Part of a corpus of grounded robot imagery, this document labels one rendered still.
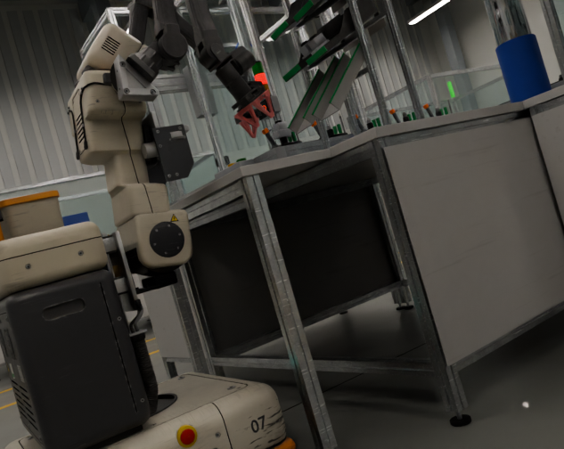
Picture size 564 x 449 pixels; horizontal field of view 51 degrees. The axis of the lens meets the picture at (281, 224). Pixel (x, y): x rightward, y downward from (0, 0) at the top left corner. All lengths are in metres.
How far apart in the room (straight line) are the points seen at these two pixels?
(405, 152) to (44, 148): 9.14
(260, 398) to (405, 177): 0.72
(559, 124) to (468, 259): 0.61
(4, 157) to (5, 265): 8.95
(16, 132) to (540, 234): 9.25
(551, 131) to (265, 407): 1.31
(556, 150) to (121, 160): 1.42
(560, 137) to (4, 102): 9.42
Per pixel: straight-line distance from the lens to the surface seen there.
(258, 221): 1.64
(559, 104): 2.19
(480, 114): 2.03
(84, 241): 1.49
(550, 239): 2.18
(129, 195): 1.71
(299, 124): 2.20
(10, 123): 10.55
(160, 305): 3.27
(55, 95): 10.82
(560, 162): 2.19
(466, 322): 1.78
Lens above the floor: 0.64
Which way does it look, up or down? 1 degrees up
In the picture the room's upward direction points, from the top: 16 degrees counter-clockwise
